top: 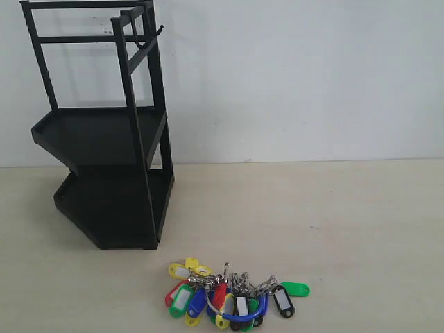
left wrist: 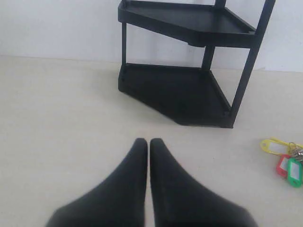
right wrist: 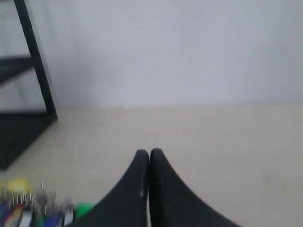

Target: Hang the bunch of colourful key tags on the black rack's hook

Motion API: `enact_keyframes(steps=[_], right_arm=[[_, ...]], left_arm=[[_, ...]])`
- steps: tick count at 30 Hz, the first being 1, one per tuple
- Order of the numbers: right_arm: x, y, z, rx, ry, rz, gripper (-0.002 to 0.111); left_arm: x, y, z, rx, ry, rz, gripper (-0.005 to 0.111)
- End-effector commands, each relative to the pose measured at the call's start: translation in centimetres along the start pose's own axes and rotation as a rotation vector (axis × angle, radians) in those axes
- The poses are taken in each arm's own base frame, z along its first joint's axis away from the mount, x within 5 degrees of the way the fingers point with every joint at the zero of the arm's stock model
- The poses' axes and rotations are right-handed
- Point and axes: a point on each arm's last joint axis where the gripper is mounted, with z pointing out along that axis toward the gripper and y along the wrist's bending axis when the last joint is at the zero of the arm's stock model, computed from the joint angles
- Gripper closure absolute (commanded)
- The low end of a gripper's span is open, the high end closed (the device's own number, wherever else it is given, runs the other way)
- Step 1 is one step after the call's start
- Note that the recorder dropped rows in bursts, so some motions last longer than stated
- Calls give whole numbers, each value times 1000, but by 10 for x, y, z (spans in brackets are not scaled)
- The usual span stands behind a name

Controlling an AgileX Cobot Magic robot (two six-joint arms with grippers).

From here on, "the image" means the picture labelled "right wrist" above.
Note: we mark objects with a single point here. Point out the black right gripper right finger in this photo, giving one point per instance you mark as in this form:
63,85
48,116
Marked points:
173,204

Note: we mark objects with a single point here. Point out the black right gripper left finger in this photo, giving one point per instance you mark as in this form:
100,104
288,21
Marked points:
126,203

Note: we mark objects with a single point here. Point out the colourful key tag bunch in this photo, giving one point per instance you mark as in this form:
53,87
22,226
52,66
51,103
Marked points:
21,207

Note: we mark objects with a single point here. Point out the black metal shelf rack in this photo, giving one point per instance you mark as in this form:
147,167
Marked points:
19,129

